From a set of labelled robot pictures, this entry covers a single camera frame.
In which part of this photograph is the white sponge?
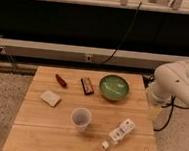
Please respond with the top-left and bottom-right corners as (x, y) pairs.
(41, 91), (61, 107)

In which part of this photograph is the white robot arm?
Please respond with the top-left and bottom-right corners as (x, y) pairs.
(146, 59), (189, 120)

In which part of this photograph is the brown chocolate bar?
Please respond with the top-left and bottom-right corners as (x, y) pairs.
(81, 77), (94, 95)

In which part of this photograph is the green bowl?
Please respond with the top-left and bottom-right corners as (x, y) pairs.
(99, 74), (130, 101)

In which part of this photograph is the wooden bamboo board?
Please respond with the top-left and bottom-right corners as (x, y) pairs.
(2, 66), (158, 151)

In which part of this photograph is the white plastic bottle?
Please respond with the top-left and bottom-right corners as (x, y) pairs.
(101, 118), (135, 150)

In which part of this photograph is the black floor cable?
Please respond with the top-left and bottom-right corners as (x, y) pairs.
(138, 74), (189, 135)

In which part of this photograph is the black hanging cable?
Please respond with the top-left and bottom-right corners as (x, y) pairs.
(100, 0), (143, 68)

